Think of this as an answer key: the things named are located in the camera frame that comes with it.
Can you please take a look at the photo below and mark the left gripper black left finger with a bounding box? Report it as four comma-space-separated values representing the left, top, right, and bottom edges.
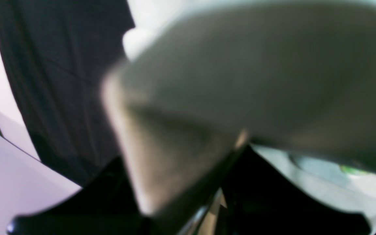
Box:
7, 159, 182, 235

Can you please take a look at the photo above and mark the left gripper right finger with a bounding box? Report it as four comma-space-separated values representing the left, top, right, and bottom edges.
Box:
221, 145, 376, 235

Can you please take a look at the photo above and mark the light green T-shirt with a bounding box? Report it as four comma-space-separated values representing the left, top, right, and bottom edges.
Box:
103, 0, 376, 215

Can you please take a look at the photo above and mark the white chair left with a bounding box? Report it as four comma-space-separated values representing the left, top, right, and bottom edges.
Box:
0, 0, 84, 235

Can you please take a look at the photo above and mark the black table cloth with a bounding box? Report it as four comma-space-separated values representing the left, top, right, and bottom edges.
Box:
0, 0, 134, 186

